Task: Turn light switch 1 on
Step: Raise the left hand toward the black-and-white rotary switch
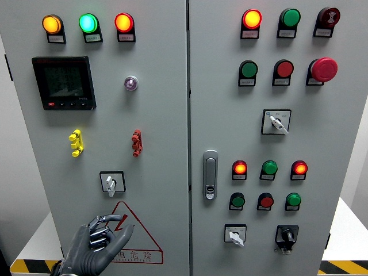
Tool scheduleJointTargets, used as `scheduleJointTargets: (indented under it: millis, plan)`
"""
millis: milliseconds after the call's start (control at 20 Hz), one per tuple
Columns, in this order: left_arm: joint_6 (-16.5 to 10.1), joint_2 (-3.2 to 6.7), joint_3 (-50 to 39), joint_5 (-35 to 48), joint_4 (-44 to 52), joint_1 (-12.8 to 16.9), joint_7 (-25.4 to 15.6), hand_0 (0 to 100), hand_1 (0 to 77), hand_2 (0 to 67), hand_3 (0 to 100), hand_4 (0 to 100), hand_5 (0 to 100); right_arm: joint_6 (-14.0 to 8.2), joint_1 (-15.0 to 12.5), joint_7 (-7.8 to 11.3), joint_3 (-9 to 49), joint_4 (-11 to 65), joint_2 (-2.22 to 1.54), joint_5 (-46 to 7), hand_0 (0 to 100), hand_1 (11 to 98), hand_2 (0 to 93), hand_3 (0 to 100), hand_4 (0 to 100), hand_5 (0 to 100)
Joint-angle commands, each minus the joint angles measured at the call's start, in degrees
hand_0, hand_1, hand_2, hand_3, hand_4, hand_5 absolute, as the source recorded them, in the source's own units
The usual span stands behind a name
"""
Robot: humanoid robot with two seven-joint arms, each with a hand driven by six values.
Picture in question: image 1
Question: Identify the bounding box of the white-handled turn switch without print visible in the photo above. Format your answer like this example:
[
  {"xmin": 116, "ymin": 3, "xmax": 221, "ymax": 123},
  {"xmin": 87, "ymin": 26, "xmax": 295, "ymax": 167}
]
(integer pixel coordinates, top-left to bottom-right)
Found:
[{"xmin": 99, "ymin": 171, "xmax": 127, "ymax": 198}]

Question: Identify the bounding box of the black yellow striped tape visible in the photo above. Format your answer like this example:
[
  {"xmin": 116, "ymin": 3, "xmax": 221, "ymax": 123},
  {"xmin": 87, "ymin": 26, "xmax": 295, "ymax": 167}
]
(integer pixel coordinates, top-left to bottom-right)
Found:
[
  {"xmin": 10, "ymin": 259, "xmax": 62, "ymax": 275},
  {"xmin": 317, "ymin": 260, "xmax": 368, "ymax": 275}
]

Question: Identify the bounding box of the red warning triangle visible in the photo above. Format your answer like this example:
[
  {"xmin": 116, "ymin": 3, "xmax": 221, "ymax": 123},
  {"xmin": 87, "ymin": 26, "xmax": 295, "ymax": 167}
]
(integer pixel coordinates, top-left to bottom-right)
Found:
[{"xmin": 105, "ymin": 201, "xmax": 164, "ymax": 265}]

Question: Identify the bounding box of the pale grey cabinet door with display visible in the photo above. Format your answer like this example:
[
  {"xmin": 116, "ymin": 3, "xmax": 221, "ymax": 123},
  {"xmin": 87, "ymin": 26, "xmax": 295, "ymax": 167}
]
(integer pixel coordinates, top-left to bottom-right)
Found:
[{"xmin": 0, "ymin": 0, "xmax": 190, "ymax": 276}]

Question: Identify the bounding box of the silver door lock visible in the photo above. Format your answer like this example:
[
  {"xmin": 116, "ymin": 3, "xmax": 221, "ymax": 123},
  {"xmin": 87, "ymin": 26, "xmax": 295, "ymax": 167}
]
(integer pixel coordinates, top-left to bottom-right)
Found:
[{"xmin": 202, "ymin": 149, "xmax": 219, "ymax": 201}]

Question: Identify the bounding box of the small green push button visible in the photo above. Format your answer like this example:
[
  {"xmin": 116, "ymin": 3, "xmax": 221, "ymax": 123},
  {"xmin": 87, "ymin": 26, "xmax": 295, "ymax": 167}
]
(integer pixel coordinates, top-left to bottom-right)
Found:
[{"xmin": 229, "ymin": 192, "xmax": 246, "ymax": 208}]

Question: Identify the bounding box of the black display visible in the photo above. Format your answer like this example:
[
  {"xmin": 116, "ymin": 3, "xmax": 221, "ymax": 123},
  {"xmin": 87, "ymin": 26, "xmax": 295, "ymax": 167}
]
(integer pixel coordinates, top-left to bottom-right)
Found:
[{"xmin": 31, "ymin": 56, "xmax": 97, "ymax": 111}]

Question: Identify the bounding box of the small red lit lamp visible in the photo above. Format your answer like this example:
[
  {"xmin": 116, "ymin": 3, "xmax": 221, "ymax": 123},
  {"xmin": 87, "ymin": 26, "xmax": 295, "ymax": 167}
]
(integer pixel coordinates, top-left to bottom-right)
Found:
[
  {"xmin": 291, "ymin": 160, "xmax": 309, "ymax": 175},
  {"xmin": 232, "ymin": 160, "xmax": 248, "ymax": 175}
]

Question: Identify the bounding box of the white lamp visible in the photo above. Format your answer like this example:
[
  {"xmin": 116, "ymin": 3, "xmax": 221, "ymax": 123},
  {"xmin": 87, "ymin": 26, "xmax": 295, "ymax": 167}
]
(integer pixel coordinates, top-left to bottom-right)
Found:
[{"xmin": 124, "ymin": 75, "xmax": 139, "ymax": 92}]

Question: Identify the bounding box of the small red push button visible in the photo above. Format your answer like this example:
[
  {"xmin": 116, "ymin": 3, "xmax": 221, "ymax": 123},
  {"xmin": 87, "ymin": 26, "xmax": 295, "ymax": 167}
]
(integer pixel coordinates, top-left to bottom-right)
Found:
[{"xmin": 258, "ymin": 193, "xmax": 274, "ymax": 208}]

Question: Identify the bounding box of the small green lamp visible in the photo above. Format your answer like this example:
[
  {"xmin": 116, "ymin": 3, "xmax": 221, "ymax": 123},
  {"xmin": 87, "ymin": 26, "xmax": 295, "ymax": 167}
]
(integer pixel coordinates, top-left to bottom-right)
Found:
[
  {"xmin": 261, "ymin": 160, "xmax": 278, "ymax": 175},
  {"xmin": 285, "ymin": 193, "xmax": 302, "ymax": 208}
]

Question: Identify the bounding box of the large green lit lamp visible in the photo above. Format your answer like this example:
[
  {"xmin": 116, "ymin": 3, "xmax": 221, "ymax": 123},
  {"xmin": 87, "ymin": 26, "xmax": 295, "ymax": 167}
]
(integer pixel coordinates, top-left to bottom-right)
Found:
[{"xmin": 78, "ymin": 13, "xmax": 100, "ymax": 34}]

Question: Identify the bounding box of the large yellow lit lamp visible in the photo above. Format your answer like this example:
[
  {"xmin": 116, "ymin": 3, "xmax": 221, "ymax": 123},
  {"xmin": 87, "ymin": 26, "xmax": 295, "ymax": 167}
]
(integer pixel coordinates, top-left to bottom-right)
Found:
[{"xmin": 41, "ymin": 14, "xmax": 64, "ymax": 35}]

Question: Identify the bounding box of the large red lit lamp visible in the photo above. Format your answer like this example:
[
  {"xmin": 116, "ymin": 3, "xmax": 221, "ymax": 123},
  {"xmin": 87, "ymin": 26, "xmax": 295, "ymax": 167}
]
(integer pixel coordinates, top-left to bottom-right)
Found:
[
  {"xmin": 242, "ymin": 9, "xmax": 263, "ymax": 30},
  {"xmin": 114, "ymin": 12, "xmax": 135, "ymax": 33}
]

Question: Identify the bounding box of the large green push button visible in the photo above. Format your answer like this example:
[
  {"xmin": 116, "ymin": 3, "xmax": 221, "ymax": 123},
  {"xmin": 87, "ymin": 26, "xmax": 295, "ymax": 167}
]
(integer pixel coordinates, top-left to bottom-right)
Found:
[{"xmin": 239, "ymin": 60, "xmax": 259, "ymax": 79}]

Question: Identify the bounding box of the pale grey cabinet door with lock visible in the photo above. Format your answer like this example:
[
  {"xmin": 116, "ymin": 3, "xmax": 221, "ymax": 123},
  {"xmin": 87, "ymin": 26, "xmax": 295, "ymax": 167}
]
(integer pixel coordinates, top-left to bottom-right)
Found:
[{"xmin": 188, "ymin": 0, "xmax": 368, "ymax": 276}]

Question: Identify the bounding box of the large red push button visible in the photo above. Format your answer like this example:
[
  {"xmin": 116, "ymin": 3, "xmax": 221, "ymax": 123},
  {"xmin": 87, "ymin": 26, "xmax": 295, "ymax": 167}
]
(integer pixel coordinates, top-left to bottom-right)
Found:
[{"xmin": 273, "ymin": 59, "xmax": 294, "ymax": 79}]

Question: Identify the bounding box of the large red stop button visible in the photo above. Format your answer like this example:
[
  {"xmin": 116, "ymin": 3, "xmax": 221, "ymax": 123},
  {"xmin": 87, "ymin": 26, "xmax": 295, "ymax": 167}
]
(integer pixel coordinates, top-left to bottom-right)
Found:
[{"xmin": 310, "ymin": 57, "xmax": 339, "ymax": 83}]

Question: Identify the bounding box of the large green unlit lamp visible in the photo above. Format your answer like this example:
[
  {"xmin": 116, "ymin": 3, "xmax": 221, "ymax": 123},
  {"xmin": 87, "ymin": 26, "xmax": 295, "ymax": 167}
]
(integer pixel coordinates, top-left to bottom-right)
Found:
[{"xmin": 279, "ymin": 7, "xmax": 301, "ymax": 29}]

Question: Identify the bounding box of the dark red buzzer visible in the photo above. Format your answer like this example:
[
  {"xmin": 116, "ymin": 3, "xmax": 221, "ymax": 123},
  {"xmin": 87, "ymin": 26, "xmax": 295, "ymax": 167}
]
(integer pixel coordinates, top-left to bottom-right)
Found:
[{"xmin": 317, "ymin": 7, "xmax": 341, "ymax": 29}]

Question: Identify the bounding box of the small yellow handle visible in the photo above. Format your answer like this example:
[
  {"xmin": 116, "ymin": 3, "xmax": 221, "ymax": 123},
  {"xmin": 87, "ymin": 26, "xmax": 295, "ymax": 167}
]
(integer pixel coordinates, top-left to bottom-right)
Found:
[{"xmin": 68, "ymin": 129, "xmax": 85, "ymax": 158}]

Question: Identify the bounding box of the small red handle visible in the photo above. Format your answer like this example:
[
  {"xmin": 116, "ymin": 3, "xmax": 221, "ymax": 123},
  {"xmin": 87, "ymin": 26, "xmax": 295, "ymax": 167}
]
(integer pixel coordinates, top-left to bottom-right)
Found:
[{"xmin": 131, "ymin": 129, "xmax": 143, "ymax": 158}]

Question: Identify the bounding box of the small printed white-handled turn switch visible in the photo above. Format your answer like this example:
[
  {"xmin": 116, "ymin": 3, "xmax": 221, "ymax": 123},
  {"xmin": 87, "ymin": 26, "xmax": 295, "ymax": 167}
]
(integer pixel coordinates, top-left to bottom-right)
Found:
[{"xmin": 224, "ymin": 224, "xmax": 247, "ymax": 247}]

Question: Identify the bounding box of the black-handled turn switch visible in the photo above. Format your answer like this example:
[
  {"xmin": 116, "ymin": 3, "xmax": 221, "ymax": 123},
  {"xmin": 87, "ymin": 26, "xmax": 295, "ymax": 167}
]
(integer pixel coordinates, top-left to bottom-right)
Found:
[{"xmin": 274, "ymin": 224, "xmax": 300, "ymax": 255}]

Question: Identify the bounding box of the large white-handled turn switch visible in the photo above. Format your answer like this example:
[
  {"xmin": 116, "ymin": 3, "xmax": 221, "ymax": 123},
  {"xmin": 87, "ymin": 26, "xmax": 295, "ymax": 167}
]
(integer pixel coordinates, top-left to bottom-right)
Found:
[{"xmin": 260, "ymin": 109, "xmax": 292, "ymax": 136}]

